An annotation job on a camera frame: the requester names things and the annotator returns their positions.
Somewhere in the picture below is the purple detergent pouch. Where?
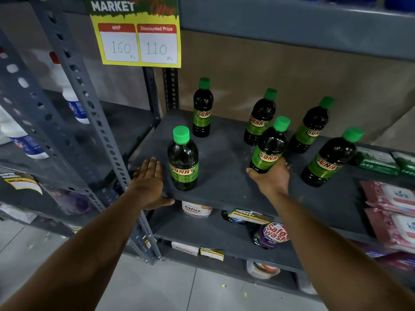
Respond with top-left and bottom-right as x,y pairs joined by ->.
250,222 -> 291,250

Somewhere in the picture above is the purple packet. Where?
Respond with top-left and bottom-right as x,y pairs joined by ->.
55,190 -> 93,216

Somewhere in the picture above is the yellow price sign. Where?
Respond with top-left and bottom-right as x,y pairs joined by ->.
84,0 -> 182,68

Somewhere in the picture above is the small yellow shelf label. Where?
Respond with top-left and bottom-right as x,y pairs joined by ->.
228,209 -> 274,225
200,247 -> 225,262
0,172 -> 43,195

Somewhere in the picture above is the white bottle blue label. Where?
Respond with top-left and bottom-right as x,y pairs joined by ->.
0,105 -> 50,160
49,51 -> 91,125

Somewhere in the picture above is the white flat packet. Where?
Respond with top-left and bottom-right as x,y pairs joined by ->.
0,204 -> 38,224

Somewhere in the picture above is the green wipes packet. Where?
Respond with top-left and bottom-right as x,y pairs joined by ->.
352,146 -> 401,176
392,151 -> 415,177

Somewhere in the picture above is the pink wipes packet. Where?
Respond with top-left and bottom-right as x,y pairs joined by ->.
364,208 -> 415,254
359,180 -> 415,217

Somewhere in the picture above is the person's left forearm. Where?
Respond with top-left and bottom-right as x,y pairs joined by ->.
0,190 -> 146,311

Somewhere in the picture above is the white tub orange print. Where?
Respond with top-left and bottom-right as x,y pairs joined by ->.
182,201 -> 213,218
246,260 -> 281,279

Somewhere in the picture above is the dark cleaner bottle green cap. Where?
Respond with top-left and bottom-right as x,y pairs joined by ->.
249,116 -> 291,174

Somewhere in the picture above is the group of dark green-capped bottles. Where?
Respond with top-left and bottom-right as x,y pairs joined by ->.
167,77 -> 364,192

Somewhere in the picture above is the person's right forearm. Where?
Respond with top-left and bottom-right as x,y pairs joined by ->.
270,192 -> 415,311

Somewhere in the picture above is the grey metal shelf rack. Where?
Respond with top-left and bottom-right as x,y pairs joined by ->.
27,0 -> 415,303
0,29 -> 161,238

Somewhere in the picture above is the person's left hand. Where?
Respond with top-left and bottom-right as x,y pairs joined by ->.
128,157 -> 176,211

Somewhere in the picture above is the person's right hand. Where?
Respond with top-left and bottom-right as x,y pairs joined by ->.
246,157 -> 291,198

